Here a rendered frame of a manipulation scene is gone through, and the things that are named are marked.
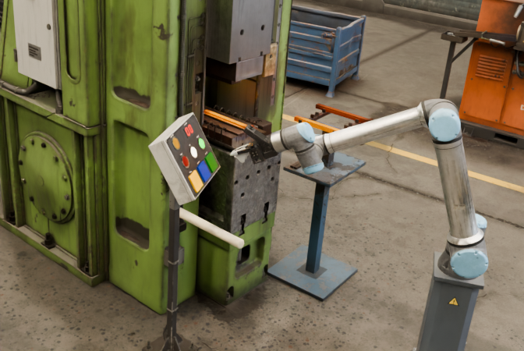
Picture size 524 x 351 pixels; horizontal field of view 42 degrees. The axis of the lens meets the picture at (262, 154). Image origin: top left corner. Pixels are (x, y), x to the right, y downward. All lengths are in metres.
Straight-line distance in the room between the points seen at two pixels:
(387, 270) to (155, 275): 1.46
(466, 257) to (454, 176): 0.35
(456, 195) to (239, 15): 1.23
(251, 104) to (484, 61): 3.21
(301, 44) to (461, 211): 4.43
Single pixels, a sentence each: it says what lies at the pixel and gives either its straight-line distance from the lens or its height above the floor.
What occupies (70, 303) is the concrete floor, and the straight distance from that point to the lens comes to 3.82.
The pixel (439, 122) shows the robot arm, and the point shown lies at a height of 1.37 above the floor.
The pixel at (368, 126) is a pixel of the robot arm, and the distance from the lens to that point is 2.89.
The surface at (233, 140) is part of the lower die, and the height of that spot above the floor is 0.97.
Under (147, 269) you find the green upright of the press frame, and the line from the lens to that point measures 3.62.
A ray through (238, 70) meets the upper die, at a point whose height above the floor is 1.32.
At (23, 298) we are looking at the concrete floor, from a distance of 3.90.
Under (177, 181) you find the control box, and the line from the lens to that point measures 2.76.
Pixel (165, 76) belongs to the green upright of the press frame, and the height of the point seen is 1.32.
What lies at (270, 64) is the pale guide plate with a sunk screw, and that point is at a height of 1.25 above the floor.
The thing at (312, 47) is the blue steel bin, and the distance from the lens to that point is 6.99.
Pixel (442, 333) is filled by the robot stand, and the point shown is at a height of 0.30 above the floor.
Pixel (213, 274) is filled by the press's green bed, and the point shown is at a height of 0.17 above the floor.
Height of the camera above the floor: 2.29
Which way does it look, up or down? 24 degrees down
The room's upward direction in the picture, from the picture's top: 5 degrees clockwise
